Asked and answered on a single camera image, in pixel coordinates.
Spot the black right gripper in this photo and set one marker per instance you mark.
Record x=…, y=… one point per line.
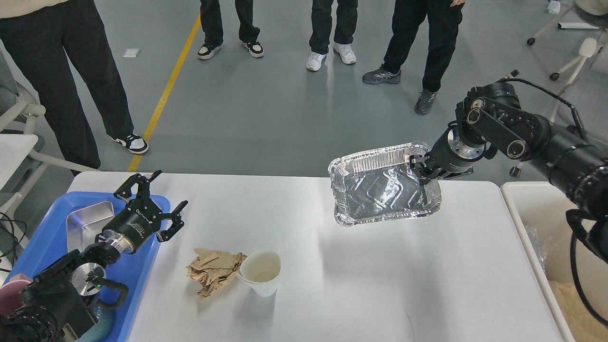
x=450, y=157

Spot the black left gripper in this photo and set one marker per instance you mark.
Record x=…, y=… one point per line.
x=133, y=225

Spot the aluminium foil tray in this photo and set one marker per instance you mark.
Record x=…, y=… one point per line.
x=379, y=185

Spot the square stainless steel container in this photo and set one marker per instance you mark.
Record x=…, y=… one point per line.
x=85, y=224

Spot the brown paper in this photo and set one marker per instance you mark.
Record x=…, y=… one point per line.
x=582, y=325
x=213, y=270

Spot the white paper cup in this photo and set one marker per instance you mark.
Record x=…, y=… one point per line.
x=261, y=271

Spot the pink ribbed mug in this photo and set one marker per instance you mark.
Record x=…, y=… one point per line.
x=9, y=294

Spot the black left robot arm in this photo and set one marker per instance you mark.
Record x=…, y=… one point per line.
x=74, y=295

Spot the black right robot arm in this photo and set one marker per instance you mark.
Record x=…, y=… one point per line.
x=490, y=119

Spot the blue plastic tray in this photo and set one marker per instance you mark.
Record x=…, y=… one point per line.
x=49, y=243

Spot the beige plastic bin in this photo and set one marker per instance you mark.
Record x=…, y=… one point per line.
x=538, y=211

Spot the white side table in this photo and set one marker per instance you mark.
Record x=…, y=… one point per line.
x=14, y=148

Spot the grey white office chair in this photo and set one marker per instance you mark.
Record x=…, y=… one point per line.
x=19, y=113

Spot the person in cream shirt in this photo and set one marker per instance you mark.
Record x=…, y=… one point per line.
x=46, y=39

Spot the white office chair right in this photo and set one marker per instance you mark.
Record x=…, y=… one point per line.
x=567, y=38

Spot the brown paper in bin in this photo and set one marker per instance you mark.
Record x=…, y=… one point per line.
x=582, y=325

